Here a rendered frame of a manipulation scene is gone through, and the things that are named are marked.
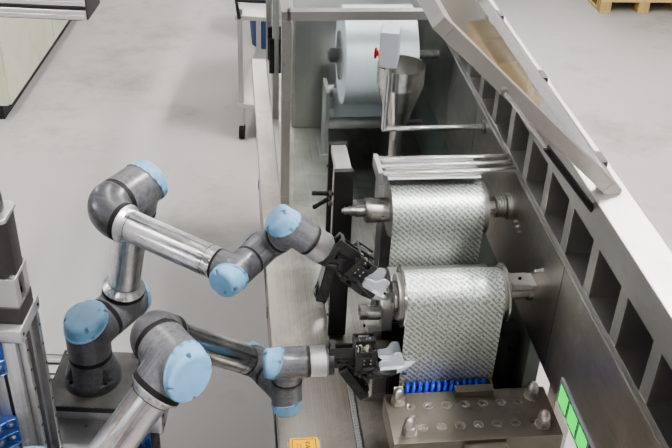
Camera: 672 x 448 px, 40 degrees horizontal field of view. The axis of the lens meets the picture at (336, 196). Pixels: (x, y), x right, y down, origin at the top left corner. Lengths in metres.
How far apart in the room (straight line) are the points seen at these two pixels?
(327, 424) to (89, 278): 2.23
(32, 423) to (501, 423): 1.12
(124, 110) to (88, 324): 3.45
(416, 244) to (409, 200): 0.12
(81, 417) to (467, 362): 1.08
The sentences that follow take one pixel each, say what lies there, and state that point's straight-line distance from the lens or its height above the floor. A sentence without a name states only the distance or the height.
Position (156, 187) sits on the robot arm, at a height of 1.41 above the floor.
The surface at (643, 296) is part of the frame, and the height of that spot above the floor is 1.62.
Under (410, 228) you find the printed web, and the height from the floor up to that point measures 1.33.
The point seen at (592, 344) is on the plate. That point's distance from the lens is 1.94.
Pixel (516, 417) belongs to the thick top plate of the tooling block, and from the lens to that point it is 2.27.
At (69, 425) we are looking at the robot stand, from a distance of 2.67.
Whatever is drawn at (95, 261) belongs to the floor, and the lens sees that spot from 4.48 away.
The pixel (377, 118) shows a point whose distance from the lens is 3.04.
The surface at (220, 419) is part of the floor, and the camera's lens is 3.64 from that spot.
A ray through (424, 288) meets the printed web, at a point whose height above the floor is 1.30.
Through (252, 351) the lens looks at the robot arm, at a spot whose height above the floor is 1.08.
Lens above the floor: 2.61
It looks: 32 degrees down
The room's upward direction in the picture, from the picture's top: 3 degrees clockwise
